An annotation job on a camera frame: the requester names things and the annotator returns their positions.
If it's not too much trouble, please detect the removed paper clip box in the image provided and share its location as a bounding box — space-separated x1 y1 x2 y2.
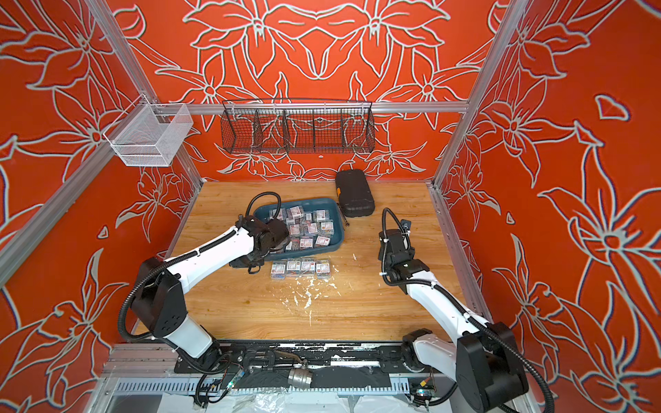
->
286 259 301 278
300 259 317 277
270 261 287 280

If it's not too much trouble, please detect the blue plastic storage tray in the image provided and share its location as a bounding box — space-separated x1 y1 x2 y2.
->
254 198 344 261

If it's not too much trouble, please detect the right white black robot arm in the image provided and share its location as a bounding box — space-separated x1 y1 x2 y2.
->
378 208 556 412

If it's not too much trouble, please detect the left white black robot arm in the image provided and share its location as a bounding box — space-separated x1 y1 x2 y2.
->
117 191 290 374

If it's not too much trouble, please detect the black tool case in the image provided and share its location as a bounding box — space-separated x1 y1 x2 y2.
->
335 170 375 218

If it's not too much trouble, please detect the black wire wall basket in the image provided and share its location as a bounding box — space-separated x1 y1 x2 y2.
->
220 99 376 154

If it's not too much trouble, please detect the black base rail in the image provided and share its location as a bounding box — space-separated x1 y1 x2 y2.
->
175 339 455 392

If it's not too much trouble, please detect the white wire wall basket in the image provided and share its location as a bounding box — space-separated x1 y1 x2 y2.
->
102 94 194 168

